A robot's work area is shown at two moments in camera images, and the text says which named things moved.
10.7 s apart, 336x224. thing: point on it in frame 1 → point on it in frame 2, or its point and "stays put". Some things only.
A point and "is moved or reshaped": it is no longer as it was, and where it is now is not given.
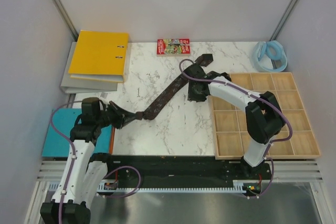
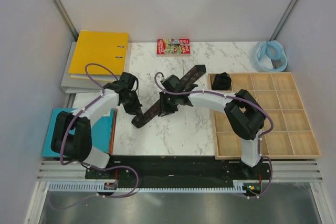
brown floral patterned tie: (165, 96) is moved or reshaped
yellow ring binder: (100, 55) stays put
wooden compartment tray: (230, 128) stays put
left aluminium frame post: (58, 6) stays put
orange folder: (112, 140) stays put
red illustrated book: (173, 47) stays put
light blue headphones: (274, 50) stays put
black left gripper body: (107, 117) → (132, 104)
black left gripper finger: (126, 117) → (139, 113)
